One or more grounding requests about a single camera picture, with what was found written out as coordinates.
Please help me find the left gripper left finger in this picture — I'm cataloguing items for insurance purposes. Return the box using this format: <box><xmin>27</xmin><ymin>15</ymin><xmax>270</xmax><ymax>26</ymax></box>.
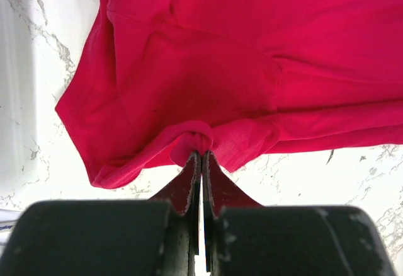
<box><xmin>1</xmin><ymin>152</ymin><xmax>201</xmax><ymax>275</ymax></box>

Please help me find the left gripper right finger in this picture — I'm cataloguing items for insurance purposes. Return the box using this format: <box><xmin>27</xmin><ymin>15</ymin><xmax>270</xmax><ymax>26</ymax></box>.
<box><xmin>201</xmin><ymin>151</ymin><xmax>395</xmax><ymax>275</ymax></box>

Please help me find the red t shirt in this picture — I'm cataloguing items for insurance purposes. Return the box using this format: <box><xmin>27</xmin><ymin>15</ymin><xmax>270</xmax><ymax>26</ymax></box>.
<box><xmin>56</xmin><ymin>0</ymin><xmax>402</xmax><ymax>189</ymax></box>

